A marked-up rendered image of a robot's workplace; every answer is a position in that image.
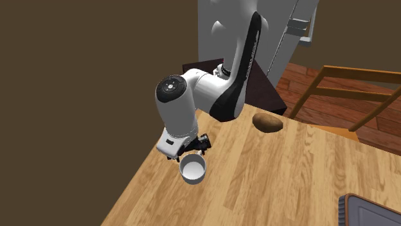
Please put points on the wooden chair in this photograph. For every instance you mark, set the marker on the wooden chair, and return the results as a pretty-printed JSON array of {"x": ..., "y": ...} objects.
[{"x": 336, "y": 92}]

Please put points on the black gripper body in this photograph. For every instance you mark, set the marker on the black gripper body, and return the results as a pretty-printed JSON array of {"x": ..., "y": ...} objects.
[{"x": 195, "y": 145}]

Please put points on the dark robot stand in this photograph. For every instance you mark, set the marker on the dark robot stand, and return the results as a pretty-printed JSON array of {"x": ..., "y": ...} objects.
[{"x": 261, "y": 89}]

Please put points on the grey refrigerator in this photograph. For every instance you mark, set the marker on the grey refrigerator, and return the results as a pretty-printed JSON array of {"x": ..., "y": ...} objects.
[{"x": 282, "y": 34}]

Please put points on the grey tray with brown rim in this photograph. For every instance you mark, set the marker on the grey tray with brown rim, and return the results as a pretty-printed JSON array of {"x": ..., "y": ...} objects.
[{"x": 366, "y": 212}]

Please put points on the brown potato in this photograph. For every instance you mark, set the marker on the brown potato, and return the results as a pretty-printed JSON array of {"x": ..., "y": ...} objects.
[{"x": 267, "y": 122}]

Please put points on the white round cup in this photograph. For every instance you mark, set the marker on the white round cup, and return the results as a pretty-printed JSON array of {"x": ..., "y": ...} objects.
[{"x": 192, "y": 169}]

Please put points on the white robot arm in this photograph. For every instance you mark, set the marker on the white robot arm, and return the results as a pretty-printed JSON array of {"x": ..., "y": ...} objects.
[{"x": 175, "y": 115}]

